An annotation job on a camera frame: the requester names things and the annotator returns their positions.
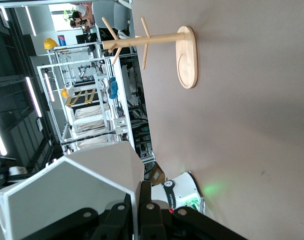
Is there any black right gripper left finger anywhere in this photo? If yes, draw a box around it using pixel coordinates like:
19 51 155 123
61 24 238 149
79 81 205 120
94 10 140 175
21 193 137 240

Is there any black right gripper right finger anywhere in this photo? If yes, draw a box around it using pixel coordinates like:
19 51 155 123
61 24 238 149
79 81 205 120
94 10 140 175
138 180 247 240

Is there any white faceted cup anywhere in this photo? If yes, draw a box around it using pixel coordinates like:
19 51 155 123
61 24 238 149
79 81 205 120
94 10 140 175
0 140 145 240

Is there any wooden cup rack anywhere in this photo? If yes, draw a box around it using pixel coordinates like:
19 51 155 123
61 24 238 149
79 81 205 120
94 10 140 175
101 16 199 90

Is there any cardboard box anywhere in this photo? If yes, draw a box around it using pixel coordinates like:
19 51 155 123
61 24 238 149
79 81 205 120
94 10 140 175
148 161 166 186

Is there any yellow black striped barrier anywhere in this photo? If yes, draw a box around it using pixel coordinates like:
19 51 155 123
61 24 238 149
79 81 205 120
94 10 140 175
65 88 98 108

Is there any brown table cover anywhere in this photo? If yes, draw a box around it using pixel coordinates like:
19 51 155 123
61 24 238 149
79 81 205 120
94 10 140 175
130 0 304 240

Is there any blue plush object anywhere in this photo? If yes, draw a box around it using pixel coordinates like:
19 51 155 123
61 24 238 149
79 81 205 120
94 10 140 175
107 76 119 100

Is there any green plant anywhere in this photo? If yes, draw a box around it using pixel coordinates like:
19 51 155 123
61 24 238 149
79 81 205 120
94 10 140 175
62 9 75 21

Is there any seated person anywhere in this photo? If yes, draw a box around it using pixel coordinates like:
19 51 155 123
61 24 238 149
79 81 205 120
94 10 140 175
71 1 95 29

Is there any grey office chair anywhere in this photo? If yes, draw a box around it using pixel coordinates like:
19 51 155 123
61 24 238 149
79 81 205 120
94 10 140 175
92 0 134 31

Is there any white shelving frame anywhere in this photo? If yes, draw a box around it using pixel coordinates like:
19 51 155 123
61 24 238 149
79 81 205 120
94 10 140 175
36 41 136 152

